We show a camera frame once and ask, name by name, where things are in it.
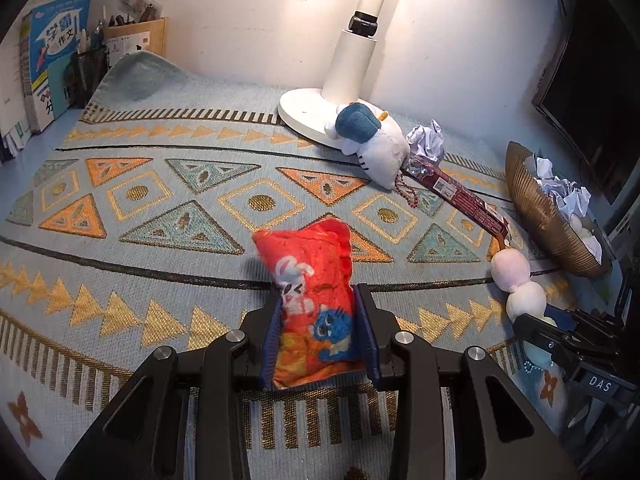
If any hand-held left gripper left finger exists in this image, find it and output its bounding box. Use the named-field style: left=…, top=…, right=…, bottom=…
left=55, top=287, right=283, bottom=480

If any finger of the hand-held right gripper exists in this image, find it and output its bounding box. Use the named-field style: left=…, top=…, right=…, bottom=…
left=544, top=304, right=622, bottom=335
left=511, top=311, right=572, bottom=362

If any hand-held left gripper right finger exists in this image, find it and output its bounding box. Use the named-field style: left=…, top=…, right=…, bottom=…
left=354, top=284, right=581, bottom=480

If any three-ball plush skewer toy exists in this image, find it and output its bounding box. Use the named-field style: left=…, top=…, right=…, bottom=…
left=489, top=247, right=557, bottom=377

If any red orange snack packet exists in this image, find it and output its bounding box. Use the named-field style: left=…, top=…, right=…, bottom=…
left=251, top=217, right=366, bottom=391

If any golden ribbed bowl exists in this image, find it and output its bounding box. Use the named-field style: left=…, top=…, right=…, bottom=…
left=505, top=141, right=613, bottom=278

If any crumpled pale blue paper ball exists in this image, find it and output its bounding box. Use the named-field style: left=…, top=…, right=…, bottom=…
left=542, top=175, right=592, bottom=221
left=406, top=120, right=446, bottom=161

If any crumpled white paper ball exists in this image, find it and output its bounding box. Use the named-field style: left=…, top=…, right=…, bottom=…
left=522, top=156, right=556, bottom=178

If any white and blue plush toy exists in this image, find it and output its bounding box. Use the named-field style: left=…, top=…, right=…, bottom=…
left=325, top=101, right=421, bottom=208

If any black monitor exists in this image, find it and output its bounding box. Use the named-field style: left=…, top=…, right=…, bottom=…
left=531, top=0, right=640, bottom=206

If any white desk lamp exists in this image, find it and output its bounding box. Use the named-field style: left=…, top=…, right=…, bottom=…
left=278, top=0, right=401, bottom=151

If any black mesh pen holder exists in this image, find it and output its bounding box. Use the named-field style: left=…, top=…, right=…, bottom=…
left=70, top=25, right=111, bottom=111

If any wooden desk box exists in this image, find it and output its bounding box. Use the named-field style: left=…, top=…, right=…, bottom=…
left=102, top=17, right=168, bottom=68

